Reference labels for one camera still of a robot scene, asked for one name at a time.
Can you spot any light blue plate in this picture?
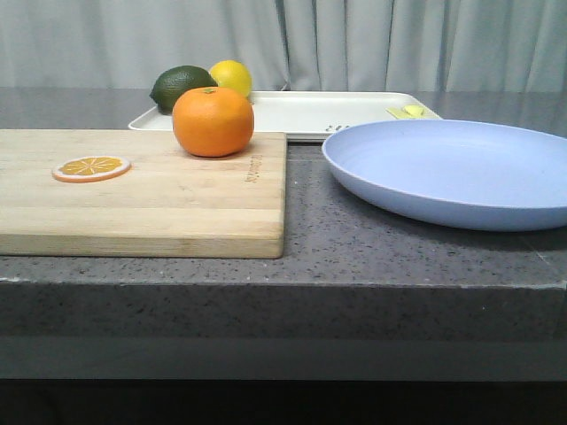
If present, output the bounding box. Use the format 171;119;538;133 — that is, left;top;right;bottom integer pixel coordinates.
322;120;566;232

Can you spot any wooden cutting board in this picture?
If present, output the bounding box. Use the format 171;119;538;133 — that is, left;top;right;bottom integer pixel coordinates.
1;129;287;259

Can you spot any yellow lemon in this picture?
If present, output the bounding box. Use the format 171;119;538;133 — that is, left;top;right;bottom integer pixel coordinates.
209;59;252;97

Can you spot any cream white tray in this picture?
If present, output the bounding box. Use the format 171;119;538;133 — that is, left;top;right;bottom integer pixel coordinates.
128;90;445;143

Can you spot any grey curtain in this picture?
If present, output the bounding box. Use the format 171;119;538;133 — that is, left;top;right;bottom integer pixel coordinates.
1;1;566;92

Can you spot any orange fruit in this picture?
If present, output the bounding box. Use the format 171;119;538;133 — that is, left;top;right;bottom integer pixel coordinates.
172;87;254;158

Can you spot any green lime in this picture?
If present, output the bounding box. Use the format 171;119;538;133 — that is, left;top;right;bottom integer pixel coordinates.
150;65;217;114

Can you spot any orange slice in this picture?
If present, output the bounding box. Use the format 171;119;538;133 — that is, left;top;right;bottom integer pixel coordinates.
51;156;132;183

